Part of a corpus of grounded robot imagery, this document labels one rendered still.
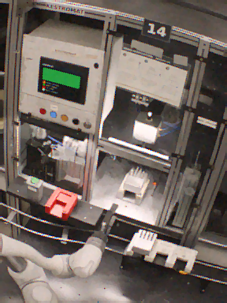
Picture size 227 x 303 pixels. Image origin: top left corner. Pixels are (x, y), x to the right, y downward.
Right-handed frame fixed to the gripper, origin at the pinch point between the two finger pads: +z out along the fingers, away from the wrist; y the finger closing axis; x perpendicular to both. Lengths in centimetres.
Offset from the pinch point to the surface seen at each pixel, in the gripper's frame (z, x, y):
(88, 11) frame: 21, 31, 89
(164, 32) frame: 21, -3, 88
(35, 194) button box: 8.1, 44.8, -15.7
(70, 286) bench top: -23, 10, -44
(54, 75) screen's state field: 18, 42, 53
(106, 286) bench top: -14.0, -7.5, -44.3
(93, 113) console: 20.4, 21.9, 37.2
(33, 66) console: 20, 55, 54
